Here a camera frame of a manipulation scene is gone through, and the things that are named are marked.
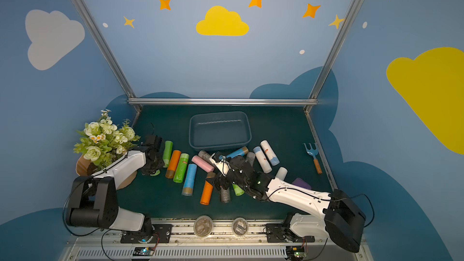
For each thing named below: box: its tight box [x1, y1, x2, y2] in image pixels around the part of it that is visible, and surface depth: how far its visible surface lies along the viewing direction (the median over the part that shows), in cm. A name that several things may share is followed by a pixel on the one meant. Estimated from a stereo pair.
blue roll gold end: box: [225, 146, 249, 159], surface depth 99 cm
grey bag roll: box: [219, 186, 231, 203], surface depth 84 cm
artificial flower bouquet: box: [73, 109, 141, 171], surface depth 72 cm
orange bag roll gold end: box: [165, 149, 182, 179], surface depth 93 cm
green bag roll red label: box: [172, 152, 190, 184], surface depth 92 cm
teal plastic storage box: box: [188, 111, 252, 150], surface depth 111 cm
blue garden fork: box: [302, 142, 323, 175], surface depth 100 cm
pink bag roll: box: [191, 155, 216, 173], surface depth 95 cm
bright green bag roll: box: [232, 183, 245, 197], surface depth 85 cm
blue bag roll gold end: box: [181, 163, 198, 197], surface depth 89 cm
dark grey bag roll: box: [198, 149, 216, 167], surface depth 97 cm
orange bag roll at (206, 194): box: [199, 180, 214, 206], surface depth 85 cm
